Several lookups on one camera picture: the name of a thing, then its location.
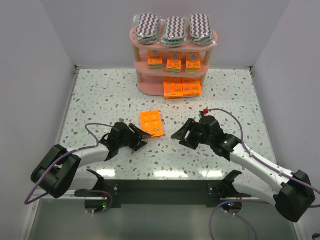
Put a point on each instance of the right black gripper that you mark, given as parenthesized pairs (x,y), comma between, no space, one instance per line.
(192,133)

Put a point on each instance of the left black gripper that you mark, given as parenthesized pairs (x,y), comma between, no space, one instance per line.
(133,137)

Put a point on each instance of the orange flat pack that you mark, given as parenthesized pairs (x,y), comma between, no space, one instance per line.
(151,123)
(191,86)
(173,87)

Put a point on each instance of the orange sponge box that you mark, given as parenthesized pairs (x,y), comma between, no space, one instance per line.
(192,62)
(155,59)
(174,62)

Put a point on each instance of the striped sponge pack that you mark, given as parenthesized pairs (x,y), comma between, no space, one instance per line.
(147,28)
(174,33)
(200,30)

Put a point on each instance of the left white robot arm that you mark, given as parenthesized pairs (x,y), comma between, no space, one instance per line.
(57,170)

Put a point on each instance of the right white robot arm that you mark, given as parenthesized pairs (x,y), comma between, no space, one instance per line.
(290,192)

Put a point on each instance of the pink three-tier shelf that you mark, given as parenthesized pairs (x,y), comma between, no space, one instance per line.
(150,81)

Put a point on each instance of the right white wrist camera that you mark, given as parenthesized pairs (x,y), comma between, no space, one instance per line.
(203,113)

